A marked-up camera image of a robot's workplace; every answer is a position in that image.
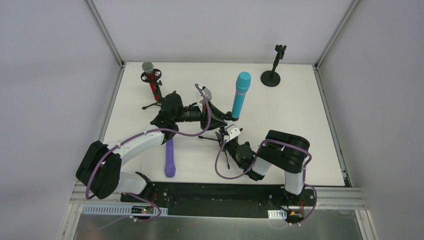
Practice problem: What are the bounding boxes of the black tripod clip stand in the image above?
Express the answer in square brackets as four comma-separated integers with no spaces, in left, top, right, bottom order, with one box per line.
[198,117,244,169]

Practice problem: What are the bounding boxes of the teal toy microphone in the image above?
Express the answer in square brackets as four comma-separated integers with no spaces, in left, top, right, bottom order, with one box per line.
[231,71,251,119]

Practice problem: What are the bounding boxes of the purple toy microphone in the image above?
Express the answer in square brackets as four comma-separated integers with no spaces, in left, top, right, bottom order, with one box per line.
[164,139,176,178]

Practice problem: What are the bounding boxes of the black round-base mic stand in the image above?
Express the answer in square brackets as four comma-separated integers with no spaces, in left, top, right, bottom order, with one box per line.
[260,44,287,87]

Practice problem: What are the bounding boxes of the black tripod shock-mount stand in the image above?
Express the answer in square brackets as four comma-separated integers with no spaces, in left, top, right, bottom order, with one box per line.
[140,68,164,110]

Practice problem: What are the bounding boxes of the red glitter microphone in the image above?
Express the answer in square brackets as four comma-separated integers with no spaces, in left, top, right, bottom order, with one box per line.
[140,61,163,102]

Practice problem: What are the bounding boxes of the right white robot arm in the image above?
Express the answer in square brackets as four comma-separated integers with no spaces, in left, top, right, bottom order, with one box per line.
[215,130,312,196]

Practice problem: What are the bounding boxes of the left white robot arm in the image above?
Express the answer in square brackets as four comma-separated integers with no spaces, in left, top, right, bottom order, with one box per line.
[75,88,241,200]

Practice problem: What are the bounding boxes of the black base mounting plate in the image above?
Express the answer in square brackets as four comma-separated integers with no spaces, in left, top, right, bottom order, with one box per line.
[120,182,316,219]

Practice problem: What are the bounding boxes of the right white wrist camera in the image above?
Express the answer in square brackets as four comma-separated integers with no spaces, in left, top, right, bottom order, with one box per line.
[224,124,242,142]

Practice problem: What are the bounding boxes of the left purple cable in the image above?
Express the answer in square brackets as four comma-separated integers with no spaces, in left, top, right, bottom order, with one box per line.
[79,83,212,232]

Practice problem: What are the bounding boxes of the purple cable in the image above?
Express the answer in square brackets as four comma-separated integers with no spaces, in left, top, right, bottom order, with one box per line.
[214,132,318,229]
[79,83,212,232]

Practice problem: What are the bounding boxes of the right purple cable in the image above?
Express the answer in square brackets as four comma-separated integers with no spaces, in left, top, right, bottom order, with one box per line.
[214,132,318,229]

